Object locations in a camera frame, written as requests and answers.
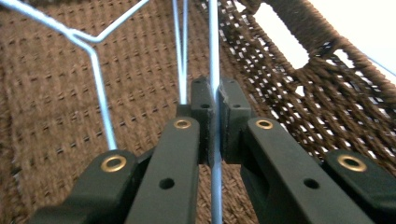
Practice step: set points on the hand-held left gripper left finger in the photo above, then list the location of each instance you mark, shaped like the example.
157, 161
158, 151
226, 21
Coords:
174, 174

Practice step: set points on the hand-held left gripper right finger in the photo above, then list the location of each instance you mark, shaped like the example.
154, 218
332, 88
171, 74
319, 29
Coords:
280, 174

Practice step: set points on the brown woven basket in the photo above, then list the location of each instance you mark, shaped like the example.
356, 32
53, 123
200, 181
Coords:
46, 93

